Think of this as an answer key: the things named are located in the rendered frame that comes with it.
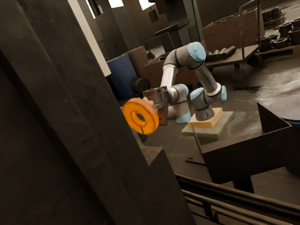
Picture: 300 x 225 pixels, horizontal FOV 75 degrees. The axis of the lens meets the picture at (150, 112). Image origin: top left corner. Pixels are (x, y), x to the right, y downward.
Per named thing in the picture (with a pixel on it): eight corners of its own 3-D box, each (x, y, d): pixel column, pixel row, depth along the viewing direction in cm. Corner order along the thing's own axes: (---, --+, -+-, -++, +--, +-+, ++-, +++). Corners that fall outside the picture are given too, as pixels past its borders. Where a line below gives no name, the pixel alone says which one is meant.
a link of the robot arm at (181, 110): (175, 121, 107) (170, 102, 106) (194, 118, 101) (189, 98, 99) (168, 125, 101) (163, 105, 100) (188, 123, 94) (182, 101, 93)
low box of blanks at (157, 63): (214, 72, 363) (204, 38, 339) (204, 89, 309) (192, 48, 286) (170, 82, 416) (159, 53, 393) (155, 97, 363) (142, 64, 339)
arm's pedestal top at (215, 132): (199, 115, 181) (198, 111, 180) (234, 115, 158) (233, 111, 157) (182, 135, 162) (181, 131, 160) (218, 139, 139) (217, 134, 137)
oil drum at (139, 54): (148, 87, 452) (133, 50, 421) (131, 90, 492) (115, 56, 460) (161, 77, 492) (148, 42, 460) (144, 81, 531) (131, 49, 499)
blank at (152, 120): (147, 102, 68) (152, 97, 70) (116, 101, 77) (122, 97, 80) (159, 137, 75) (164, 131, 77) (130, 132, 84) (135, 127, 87)
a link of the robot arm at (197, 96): (196, 103, 161) (191, 88, 157) (212, 100, 153) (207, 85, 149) (192, 110, 153) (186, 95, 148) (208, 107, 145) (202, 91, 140)
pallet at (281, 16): (286, 17, 560) (284, 1, 545) (283, 23, 507) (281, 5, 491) (242, 31, 640) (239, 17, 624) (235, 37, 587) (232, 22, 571)
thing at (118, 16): (132, 77, 661) (105, 16, 590) (151, 72, 612) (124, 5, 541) (121, 84, 616) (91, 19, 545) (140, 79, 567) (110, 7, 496)
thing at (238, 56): (270, 63, 298) (260, -4, 264) (254, 81, 263) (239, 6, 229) (204, 72, 389) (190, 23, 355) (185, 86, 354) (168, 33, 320)
